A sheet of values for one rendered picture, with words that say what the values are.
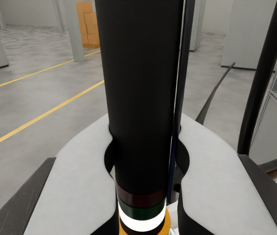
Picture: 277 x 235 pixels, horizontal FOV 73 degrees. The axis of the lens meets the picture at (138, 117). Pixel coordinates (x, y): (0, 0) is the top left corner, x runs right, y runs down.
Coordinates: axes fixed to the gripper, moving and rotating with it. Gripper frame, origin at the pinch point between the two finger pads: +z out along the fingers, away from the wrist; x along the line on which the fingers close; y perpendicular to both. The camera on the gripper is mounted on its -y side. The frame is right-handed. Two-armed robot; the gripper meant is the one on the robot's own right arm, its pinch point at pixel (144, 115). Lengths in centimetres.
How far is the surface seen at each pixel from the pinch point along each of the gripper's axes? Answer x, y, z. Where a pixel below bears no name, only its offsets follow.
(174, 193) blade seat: 6.5, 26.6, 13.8
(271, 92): 91, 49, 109
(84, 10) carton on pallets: -200, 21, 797
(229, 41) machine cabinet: 227, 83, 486
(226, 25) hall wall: 472, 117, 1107
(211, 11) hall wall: 393, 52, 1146
